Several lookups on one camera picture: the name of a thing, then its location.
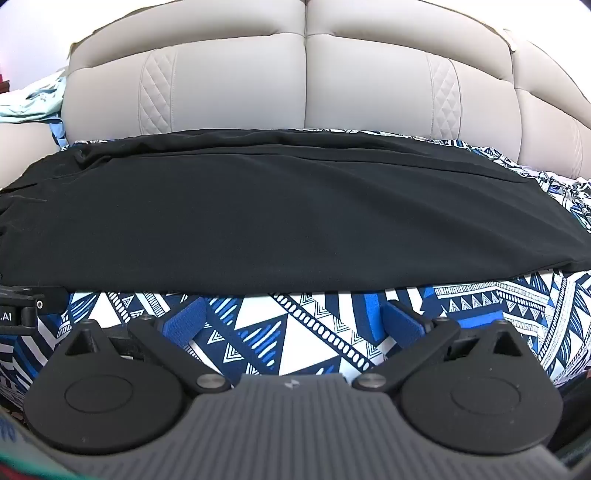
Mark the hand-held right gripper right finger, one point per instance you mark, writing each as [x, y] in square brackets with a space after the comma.
[402, 321]

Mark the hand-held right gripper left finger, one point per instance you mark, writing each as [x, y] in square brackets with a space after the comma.
[182, 321]

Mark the black pants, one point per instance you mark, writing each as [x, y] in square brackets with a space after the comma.
[277, 207]

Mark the blue white patterned bed sheet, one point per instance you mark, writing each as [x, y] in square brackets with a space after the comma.
[307, 344]

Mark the green and red cloth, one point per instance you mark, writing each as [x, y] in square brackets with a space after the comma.
[27, 450]

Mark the light blue cloth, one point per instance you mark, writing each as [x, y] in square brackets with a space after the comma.
[34, 99]

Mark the beige padded headboard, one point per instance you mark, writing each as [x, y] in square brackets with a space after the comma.
[304, 69]

